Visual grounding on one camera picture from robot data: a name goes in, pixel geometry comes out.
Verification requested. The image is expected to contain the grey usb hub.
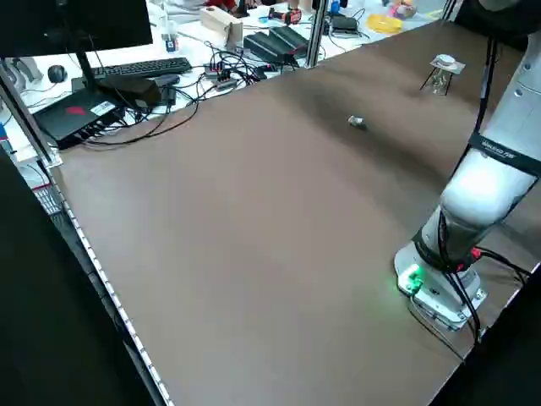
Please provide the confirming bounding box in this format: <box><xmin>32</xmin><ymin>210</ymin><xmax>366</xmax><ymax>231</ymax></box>
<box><xmin>205</xmin><ymin>61</ymin><xmax>244</xmax><ymax>91</ymax></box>

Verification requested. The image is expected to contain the black box device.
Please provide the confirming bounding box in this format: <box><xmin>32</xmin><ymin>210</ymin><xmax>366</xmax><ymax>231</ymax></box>
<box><xmin>97</xmin><ymin>74</ymin><xmax>165</xmax><ymax>112</ymax></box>

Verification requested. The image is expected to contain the black keyboard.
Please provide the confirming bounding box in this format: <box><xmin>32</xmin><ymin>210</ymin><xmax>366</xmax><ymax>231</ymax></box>
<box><xmin>90</xmin><ymin>57</ymin><xmax>194</xmax><ymax>80</ymax></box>

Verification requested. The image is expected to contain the red power drill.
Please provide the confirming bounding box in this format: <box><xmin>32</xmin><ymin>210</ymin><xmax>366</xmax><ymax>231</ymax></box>
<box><xmin>268</xmin><ymin>7</ymin><xmax>303</xmax><ymax>27</ymax></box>

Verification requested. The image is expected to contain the light wooden block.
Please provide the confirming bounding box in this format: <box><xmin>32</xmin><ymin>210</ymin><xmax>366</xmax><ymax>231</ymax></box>
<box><xmin>199</xmin><ymin>6</ymin><xmax>245</xmax><ymax>47</ymax></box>

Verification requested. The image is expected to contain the small clear bottle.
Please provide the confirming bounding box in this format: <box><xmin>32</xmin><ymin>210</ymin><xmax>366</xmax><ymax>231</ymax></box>
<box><xmin>160</xmin><ymin>14</ymin><xmax>181</xmax><ymax>54</ymax></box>

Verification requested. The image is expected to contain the small black device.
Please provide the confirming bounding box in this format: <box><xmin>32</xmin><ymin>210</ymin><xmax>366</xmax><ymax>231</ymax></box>
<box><xmin>331</xmin><ymin>14</ymin><xmax>361</xmax><ymax>36</ymax></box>

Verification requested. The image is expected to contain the clear glass alcohol lamp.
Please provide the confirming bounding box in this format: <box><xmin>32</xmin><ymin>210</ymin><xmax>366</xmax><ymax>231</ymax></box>
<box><xmin>431</xmin><ymin>69</ymin><xmax>451</xmax><ymax>95</ymax></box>

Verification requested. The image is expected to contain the yellow plastic container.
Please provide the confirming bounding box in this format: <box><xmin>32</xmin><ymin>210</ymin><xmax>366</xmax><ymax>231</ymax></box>
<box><xmin>366</xmin><ymin>12</ymin><xmax>405</xmax><ymax>34</ymax></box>

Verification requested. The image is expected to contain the black computer with red logo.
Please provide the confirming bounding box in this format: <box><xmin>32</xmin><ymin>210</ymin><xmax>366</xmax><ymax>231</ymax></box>
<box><xmin>32</xmin><ymin>89</ymin><xmax>128</xmax><ymax>151</ymax></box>

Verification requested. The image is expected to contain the colourful toy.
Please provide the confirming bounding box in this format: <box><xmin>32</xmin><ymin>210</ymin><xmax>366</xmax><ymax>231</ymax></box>
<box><xmin>391</xmin><ymin>0</ymin><xmax>419</xmax><ymax>20</ymax></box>

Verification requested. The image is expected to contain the black computer mouse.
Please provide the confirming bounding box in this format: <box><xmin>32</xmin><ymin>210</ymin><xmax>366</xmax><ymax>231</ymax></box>
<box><xmin>46</xmin><ymin>64</ymin><xmax>68</xmax><ymax>85</ymax></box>

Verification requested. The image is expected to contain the black computer monitor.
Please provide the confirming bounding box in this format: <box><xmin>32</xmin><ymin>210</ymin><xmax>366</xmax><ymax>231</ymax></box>
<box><xmin>0</xmin><ymin>0</ymin><xmax>154</xmax><ymax>92</ymax></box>

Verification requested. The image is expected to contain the aluminium frame post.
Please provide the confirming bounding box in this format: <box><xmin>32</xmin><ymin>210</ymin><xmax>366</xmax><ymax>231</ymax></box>
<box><xmin>304</xmin><ymin>0</ymin><xmax>330</xmax><ymax>69</ymax></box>
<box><xmin>0</xmin><ymin>58</ymin><xmax>63</xmax><ymax>167</ymax></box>

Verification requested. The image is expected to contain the aluminium table edge rail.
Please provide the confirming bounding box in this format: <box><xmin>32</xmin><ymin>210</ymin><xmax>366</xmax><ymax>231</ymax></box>
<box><xmin>40</xmin><ymin>162</ymin><xmax>175</xmax><ymax>406</ymax></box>

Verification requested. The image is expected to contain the square wire gauze mat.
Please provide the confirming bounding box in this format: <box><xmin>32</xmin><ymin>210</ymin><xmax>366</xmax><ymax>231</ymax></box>
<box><xmin>429</xmin><ymin>57</ymin><xmax>466</xmax><ymax>76</ymax></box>

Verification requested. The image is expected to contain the black arm base cable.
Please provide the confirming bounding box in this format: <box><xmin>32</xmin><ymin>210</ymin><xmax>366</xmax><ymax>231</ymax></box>
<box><xmin>407</xmin><ymin>247</ymin><xmax>532</xmax><ymax>365</ymax></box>

